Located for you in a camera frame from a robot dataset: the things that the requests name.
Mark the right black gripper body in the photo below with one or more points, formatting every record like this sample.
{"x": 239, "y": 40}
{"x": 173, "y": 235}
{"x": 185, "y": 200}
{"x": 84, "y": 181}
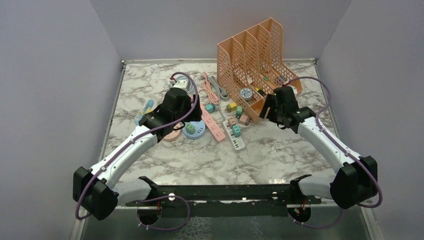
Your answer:
{"x": 275, "y": 112}

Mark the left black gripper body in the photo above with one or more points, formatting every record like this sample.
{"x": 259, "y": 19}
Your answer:
{"x": 193, "y": 115}

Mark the teal plug adapter front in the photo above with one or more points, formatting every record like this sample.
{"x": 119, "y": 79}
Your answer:
{"x": 236, "y": 131}

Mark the teal plug adapter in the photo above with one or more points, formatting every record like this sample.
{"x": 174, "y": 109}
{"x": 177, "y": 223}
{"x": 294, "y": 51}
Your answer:
{"x": 236, "y": 131}
{"x": 210, "y": 108}

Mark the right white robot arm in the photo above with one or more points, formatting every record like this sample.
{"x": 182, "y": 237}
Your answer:
{"x": 356, "y": 176}

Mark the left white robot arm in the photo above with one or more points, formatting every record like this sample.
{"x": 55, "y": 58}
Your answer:
{"x": 97, "y": 189}

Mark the teal plug adapter behind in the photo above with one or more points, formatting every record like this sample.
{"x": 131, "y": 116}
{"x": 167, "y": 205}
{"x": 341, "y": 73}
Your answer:
{"x": 210, "y": 108}

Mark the dark green plug adapter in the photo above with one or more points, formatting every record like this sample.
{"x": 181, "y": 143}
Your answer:
{"x": 238, "y": 112}

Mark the yellow plug adapter centre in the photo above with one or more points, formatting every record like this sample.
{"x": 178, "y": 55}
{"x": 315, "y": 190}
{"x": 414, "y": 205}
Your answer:
{"x": 231, "y": 107}

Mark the blue oval power strip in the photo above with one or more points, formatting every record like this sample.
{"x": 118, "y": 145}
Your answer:
{"x": 148, "y": 107}

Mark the blue round power strip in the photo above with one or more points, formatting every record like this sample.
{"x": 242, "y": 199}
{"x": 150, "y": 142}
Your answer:
{"x": 200, "y": 128}

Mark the pink round power strip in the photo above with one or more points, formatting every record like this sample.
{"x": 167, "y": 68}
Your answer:
{"x": 175, "y": 134}

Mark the blue patterned round tin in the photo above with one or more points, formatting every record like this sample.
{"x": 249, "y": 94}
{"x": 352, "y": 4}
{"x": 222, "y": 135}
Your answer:
{"x": 246, "y": 94}

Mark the orange mesh file organizer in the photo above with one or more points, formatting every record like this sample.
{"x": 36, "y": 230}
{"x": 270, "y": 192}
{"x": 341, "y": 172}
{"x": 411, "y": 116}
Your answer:
{"x": 253, "y": 59}

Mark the white power strip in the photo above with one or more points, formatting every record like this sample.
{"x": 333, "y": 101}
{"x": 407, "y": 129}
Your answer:
{"x": 237, "y": 142}

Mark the black mounting rail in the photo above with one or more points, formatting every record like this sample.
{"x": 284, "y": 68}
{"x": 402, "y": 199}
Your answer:
{"x": 214, "y": 201}

